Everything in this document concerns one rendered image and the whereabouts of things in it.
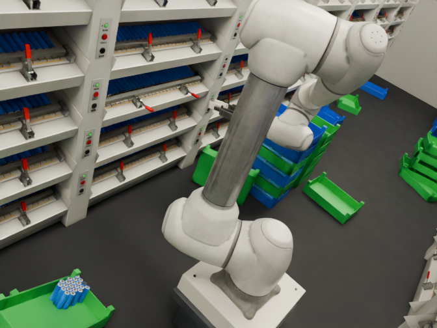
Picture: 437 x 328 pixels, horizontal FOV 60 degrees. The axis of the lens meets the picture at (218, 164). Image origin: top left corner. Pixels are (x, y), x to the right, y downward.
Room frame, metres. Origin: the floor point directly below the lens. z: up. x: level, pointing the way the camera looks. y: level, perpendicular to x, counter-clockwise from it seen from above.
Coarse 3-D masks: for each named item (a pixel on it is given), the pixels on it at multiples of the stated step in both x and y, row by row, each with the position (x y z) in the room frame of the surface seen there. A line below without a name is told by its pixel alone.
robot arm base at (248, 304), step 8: (216, 272) 0.81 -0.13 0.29; (224, 272) 0.82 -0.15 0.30; (216, 280) 0.78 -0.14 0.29; (224, 280) 0.79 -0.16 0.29; (224, 288) 0.77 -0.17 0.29; (232, 288) 0.76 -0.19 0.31; (280, 288) 0.85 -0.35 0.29; (232, 296) 0.75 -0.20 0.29; (240, 296) 0.75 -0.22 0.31; (248, 296) 0.75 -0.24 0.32; (264, 296) 0.77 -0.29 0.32; (272, 296) 0.82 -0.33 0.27; (240, 304) 0.73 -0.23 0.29; (248, 304) 0.74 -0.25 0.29; (256, 304) 0.75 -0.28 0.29; (264, 304) 0.78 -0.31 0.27; (248, 312) 0.72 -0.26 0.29
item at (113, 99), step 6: (192, 78) 1.56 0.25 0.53; (198, 78) 1.59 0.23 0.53; (162, 84) 1.39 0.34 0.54; (168, 84) 1.42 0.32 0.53; (174, 84) 1.44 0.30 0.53; (180, 84) 1.48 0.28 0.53; (186, 84) 1.52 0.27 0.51; (198, 84) 1.58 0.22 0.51; (138, 90) 1.27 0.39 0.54; (144, 90) 1.29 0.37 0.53; (150, 90) 1.31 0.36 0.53; (156, 90) 1.35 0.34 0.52; (114, 96) 1.16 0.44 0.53; (120, 96) 1.18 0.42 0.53; (126, 96) 1.20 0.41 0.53; (132, 96) 1.23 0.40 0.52; (150, 96) 1.30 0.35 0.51; (108, 102) 1.13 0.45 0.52; (114, 102) 1.15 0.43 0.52; (120, 102) 1.17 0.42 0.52
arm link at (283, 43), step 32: (256, 0) 0.88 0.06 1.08; (288, 0) 0.88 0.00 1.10; (256, 32) 0.83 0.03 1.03; (288, 32) 0.83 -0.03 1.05; (320, 32) 0.84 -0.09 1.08; (256, 64) 0.84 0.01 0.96; (288, 64) 0.83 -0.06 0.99; (256, 96) 0.83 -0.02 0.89; (256, 128) 0.82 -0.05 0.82; (224, 160) 0.81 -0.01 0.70; (192, 192) 0.84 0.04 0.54; (224, 192) 0.79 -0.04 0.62; (192, 224) 0.76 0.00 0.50; (224, 224) 0.77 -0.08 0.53; (192, 256) 0.75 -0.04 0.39; (224, 256) 0.75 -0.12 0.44
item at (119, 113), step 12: (192, 72) 1.64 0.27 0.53; (204, 72) 1.63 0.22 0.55; (204, 84) 1.62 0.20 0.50; (156, 96) 1.34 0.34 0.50; (168, 96) 1.39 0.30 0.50; (180, 96) 1.43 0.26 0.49; (192, 96) 1.51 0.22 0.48; (108, 108) 1.12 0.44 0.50; (120, 108) 1.16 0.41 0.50; (132, 108) 1.20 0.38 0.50; (144, 108) 1.24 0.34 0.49; (156, 108) 1.31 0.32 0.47; (108, 120) 1.08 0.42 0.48; (120, 120) 1.15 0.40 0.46
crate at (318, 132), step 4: (280, 108) 1.87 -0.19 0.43; (284, 108) 1.86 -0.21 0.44; (280, 112) 1.86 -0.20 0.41; (308, 124) 1.80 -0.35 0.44; (312, 124) 1.79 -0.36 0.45; (312, 128) 1.78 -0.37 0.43; (316, 128) 1.78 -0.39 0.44; (320, 128) 1.77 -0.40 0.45; (324, 128) 1.75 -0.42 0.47; (316, 132) 1.77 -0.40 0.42; (320, 132) 1.75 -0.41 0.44; (316, 136) 1.77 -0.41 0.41; (320, 136) 1.72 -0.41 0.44; (316, 140) 1.69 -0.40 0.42; (312, 144) 1.67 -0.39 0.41
